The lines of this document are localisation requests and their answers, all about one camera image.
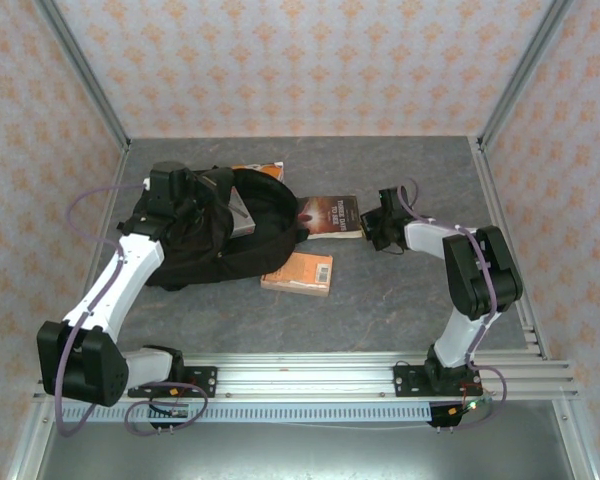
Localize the dark book with white title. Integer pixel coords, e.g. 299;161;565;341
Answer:
297;194;360;241

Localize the grey metal shelf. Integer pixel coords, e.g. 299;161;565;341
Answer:
34;422;581;480

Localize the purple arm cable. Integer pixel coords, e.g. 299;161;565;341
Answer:
397;178;509;432
54;182;209;439

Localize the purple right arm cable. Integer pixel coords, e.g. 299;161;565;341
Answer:
397;178;509;432

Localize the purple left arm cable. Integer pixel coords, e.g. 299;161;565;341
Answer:
54;182;209;439

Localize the aluminium table side rail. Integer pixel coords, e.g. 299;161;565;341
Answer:
472;137;551;361
59;144;131;361

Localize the white slotted cable duct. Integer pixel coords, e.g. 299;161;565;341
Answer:
54;403;434;424

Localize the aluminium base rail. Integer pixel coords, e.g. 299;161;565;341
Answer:
32;352;579;401

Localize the aluminium frame post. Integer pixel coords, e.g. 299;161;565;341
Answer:
7;399;56;480
554;399;600;480
32;0;131;151
479;0;576;149

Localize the black backpack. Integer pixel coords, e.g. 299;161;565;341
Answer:
117;167;311;291

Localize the orange and white book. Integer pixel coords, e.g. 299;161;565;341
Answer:
229;160;285;184

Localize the orange paperback book with barcode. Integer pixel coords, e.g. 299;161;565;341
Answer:
259;252;334;299

